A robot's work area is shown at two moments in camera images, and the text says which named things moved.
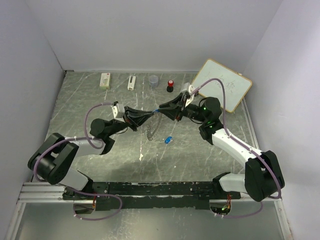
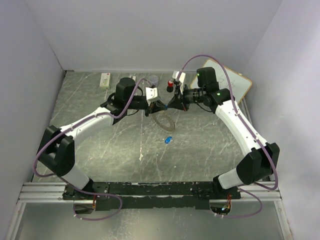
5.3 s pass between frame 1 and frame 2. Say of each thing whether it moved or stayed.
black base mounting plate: stayed
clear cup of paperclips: stayed
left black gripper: moved
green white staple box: stayed
